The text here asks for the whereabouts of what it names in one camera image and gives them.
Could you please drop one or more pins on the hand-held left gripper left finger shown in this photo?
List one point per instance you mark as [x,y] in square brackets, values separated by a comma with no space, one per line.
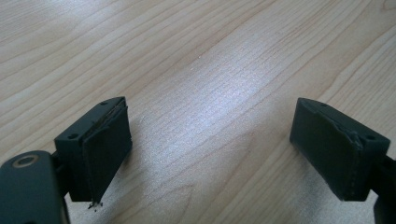
[99,155]

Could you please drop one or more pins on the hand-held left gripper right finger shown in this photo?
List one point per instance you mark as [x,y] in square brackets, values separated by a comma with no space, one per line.
[333,149]

